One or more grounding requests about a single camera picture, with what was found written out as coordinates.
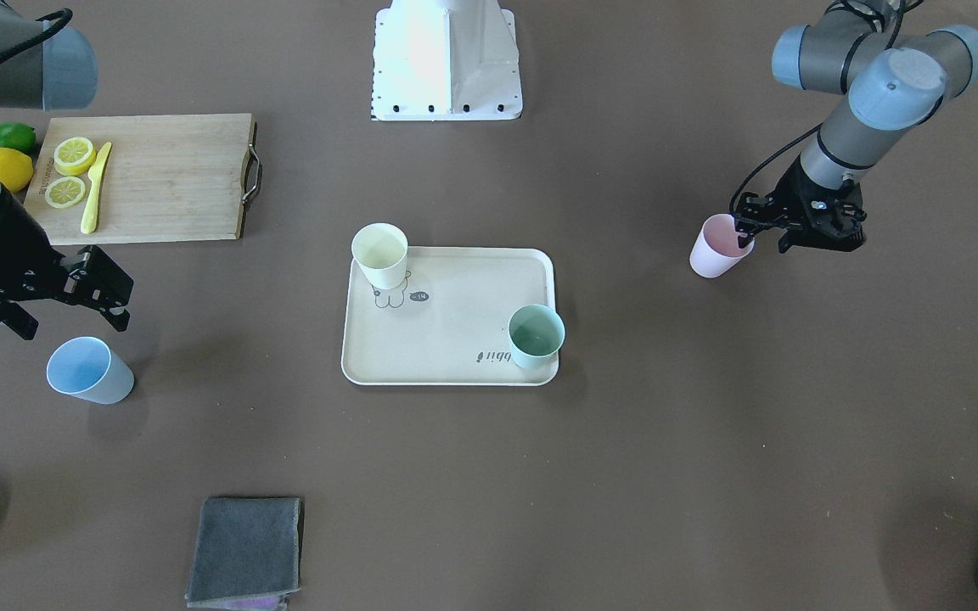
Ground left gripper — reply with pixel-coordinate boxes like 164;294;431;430
731;161;867;254

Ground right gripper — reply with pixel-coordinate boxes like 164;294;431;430
0;199;133;340

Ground pink plastic cup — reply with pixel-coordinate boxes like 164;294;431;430
689;213;754;278

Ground blue plastic cup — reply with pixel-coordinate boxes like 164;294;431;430
44;337;135;405

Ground green plastic cup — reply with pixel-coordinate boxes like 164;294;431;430
506;303;566;370

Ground cream plastic cup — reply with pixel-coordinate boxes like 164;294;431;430
351;223;408;289

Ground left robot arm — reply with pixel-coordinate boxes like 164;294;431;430
731;1;978;252

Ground cream serving tray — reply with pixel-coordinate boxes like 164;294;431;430
341;246;559;386

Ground lemon half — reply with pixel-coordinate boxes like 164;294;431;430
52;137;97;177
43;177;87;210

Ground yellow plastic knife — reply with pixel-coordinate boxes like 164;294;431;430
79;142;113;233

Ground green lime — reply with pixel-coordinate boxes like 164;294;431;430
0;121;37;154

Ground wooden cutting board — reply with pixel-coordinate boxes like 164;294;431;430
20;113;261;246

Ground dark grey folded cloth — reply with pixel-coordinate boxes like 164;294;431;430
185;496;302;610

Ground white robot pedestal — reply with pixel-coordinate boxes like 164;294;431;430
370;1;524;121

